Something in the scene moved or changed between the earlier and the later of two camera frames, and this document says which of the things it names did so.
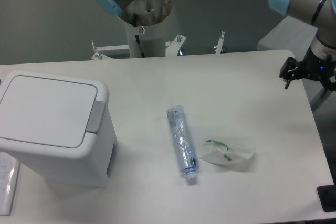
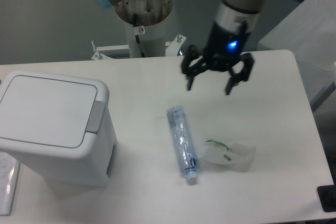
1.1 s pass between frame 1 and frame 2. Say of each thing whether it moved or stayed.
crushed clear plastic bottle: stayed
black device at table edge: stayed
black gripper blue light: moved
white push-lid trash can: stayed
